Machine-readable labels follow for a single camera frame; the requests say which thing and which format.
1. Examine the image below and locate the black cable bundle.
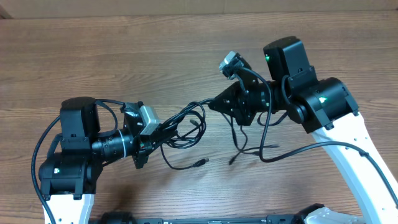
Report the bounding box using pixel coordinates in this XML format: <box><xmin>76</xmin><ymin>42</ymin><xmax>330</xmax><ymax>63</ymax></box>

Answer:
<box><xmin>152</xmin><ymin>98</ymin><xmax>280</xmax><ymax>170</ymax></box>

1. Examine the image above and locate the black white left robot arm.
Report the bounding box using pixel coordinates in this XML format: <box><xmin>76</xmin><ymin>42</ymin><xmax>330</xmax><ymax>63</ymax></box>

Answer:
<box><xmin>32</xmin><ymin>96</ymin><xmax>177</xmax><ymax>223</ymax></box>

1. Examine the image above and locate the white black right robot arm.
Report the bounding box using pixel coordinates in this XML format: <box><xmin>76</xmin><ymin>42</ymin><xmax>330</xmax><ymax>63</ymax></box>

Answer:
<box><xmin>209</xmin><ymin>36</ymin><xmax>397</xmax><ymax>223</ymax></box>

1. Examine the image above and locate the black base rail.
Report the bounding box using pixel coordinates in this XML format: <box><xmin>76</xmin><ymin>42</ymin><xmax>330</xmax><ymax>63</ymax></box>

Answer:
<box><xmin>99</xmin><ymin>203</ymin><xmax>361</xmax><ymax>224</ymax></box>

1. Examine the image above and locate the black left camera cable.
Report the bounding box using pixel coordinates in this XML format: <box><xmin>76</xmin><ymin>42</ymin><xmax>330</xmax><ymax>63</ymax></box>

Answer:
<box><xmin>30</xmin><ymin>98</ymin><xmax>127</xmax><ymax>224</ymax></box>

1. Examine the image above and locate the black camera cable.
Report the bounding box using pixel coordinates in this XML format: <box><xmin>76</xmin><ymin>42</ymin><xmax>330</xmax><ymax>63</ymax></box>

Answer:
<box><xmin>30</xmin><ymin>98</ymin><xmax>127</xmax><ymax>224</ymax></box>
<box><xmin>239</xmin><ymin>67</ymin><xmax>398</xmax><ymax>209</ymax></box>

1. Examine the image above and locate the black right camera cable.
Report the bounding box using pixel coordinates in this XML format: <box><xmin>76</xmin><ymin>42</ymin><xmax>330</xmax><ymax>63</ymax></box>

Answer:
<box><xmin>239</xmin><ymin>67</ymin><xmax>398</xmax><ymax>209</ymax></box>

